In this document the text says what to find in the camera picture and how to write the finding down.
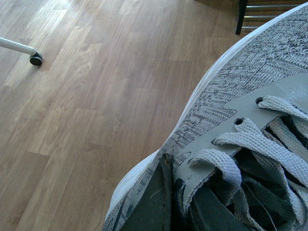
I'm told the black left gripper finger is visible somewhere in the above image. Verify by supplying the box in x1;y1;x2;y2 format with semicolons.
120;154;172;231

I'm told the grey knit sneaker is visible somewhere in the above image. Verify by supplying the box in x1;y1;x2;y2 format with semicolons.
103;3;308;231

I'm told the black metal shoe rack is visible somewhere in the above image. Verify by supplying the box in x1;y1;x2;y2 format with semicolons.
235;0;307;35

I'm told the white chair with castors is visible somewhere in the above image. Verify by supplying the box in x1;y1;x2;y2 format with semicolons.
0;38;43;66

